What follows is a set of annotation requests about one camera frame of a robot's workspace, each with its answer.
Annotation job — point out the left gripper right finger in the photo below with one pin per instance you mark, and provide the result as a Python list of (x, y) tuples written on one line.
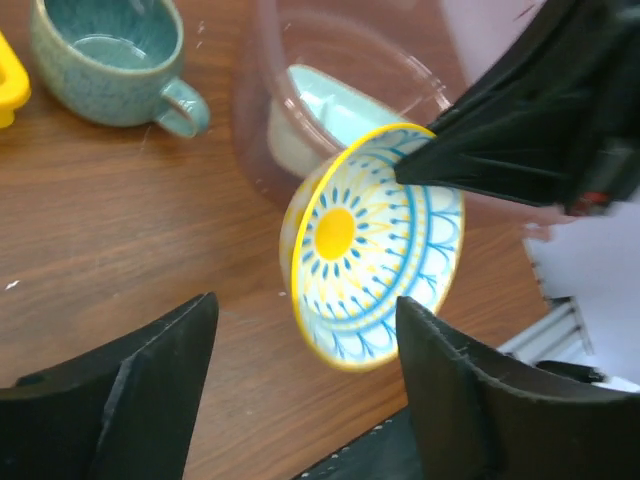
[(479, 414)]

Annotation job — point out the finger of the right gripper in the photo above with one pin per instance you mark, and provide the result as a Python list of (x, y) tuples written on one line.
[(555, 121)]

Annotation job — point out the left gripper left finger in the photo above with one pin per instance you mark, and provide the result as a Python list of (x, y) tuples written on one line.
[(124, 410)]

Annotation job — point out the yellow-blue patterned bowl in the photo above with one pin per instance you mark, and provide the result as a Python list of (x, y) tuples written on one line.
[(353, 240)]

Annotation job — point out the light-teal divided rectangular dish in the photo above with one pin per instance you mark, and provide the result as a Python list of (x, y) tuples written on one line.
[(344, 112)]

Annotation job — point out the clear pink plastic bin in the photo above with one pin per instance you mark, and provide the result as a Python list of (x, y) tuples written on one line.
[(414, 57)]

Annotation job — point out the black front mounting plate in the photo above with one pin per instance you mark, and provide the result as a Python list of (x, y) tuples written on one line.
[(388, 451)]

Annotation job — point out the yellow plastic tray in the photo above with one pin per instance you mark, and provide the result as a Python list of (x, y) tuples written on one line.
[(15, 89)]

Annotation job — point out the teal speckled ceramic mug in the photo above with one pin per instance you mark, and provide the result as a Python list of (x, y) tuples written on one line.
[(117, 63)]

